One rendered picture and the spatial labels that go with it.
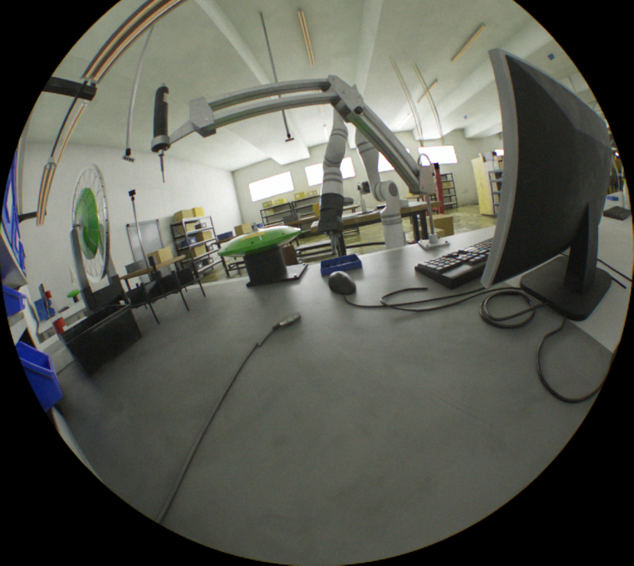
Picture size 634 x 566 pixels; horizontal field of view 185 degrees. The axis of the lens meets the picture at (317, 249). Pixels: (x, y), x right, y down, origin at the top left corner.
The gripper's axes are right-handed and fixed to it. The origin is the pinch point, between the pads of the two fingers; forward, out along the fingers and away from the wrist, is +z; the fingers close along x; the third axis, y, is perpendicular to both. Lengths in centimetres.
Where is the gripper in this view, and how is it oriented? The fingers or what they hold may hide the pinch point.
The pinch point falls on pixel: (333, 254)
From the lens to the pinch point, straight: 60.9
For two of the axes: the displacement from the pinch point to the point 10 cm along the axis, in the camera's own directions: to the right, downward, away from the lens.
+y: -6.1, -1.9, -7.7
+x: 7.9, -0.6, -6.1
